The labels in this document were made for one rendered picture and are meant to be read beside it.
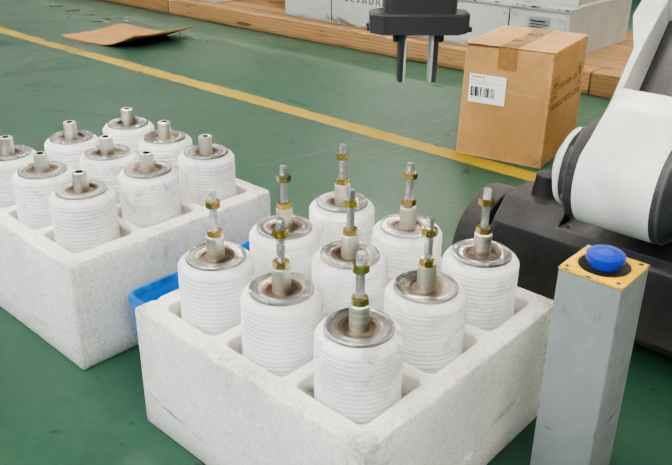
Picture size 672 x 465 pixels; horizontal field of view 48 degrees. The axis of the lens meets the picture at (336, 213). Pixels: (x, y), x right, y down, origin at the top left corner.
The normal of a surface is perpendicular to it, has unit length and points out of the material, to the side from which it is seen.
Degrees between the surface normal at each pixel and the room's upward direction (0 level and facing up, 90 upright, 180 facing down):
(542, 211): 45
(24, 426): 0
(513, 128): 89
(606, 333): 90
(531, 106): 90
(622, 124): 37
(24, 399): 0
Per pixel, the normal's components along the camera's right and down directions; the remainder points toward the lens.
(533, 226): -0.47, -0.42
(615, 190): -0.66, 0.18
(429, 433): 0.74, 0.28
